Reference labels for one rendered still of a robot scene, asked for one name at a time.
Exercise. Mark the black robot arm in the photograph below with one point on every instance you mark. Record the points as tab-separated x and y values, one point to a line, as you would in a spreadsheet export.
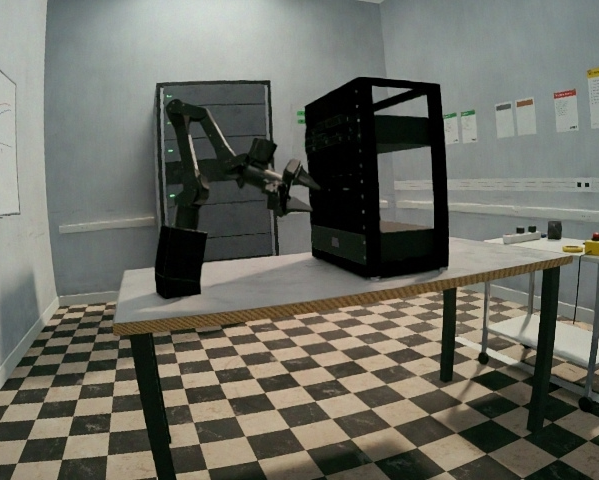
194	193

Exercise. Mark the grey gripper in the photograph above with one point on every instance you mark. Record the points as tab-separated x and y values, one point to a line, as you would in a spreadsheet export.
300	177

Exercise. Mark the black server rack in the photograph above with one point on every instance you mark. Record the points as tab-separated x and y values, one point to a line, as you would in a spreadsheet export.
348	235

